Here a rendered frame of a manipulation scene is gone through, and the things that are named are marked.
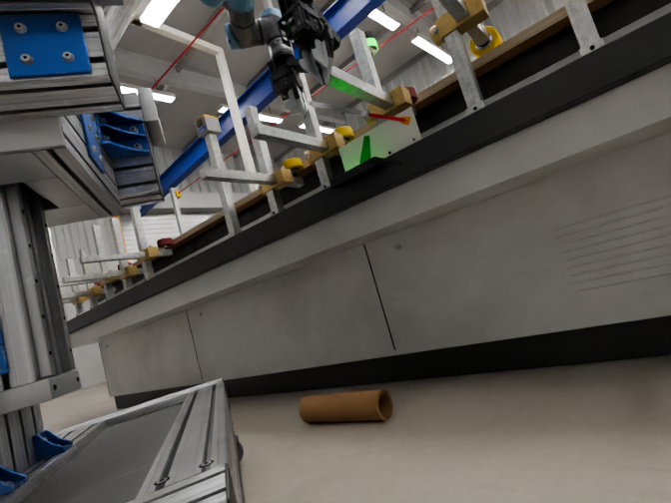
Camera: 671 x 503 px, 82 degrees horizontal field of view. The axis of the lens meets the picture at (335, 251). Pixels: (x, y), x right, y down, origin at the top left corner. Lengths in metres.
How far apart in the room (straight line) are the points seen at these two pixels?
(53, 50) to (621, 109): 1.00
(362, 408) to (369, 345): 0.40
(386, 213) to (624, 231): 0.60
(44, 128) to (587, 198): 1.17
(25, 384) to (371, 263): 1.04
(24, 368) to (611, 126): 1.16
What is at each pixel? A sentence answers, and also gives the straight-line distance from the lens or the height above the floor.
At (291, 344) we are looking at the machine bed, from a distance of 1.77.
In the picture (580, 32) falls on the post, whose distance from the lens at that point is 1.07.
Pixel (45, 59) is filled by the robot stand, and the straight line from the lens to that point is 0.65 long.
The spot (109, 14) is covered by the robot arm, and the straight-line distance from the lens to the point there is 1.48.
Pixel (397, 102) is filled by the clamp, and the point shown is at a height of 0.83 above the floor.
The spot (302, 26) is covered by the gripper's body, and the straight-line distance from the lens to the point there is 0.92.
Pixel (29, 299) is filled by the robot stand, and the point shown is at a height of 0.49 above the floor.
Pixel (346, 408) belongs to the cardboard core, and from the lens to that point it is 1.19.
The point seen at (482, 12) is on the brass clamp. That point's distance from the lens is 1.15.
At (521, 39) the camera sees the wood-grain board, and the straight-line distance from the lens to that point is 1.27.
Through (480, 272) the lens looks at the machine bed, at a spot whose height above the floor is 0.31.
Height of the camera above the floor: 0.36
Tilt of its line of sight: 6 degrees up
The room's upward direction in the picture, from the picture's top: 16 degrees counter-clockwise
